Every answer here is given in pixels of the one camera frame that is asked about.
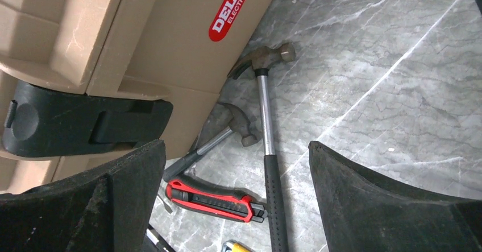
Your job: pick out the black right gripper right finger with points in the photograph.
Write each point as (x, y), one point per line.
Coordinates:
(363, 210)

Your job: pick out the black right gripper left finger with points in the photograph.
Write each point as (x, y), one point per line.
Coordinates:
(106, 208)

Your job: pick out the tan plastic toolbox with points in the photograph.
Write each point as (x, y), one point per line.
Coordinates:
(83, 82)

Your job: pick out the blue red screwdriver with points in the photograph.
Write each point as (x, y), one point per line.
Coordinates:
(154, 242)

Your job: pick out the red black utility knife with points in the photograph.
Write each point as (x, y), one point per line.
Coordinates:
(210, 199)

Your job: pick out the orange black utility knife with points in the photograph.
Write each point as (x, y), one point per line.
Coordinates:
(233, 246)

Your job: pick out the small claw hammer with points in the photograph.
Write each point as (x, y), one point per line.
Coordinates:
(239, 123)

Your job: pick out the large black-handled hammer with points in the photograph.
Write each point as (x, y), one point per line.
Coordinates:
(261, 60)

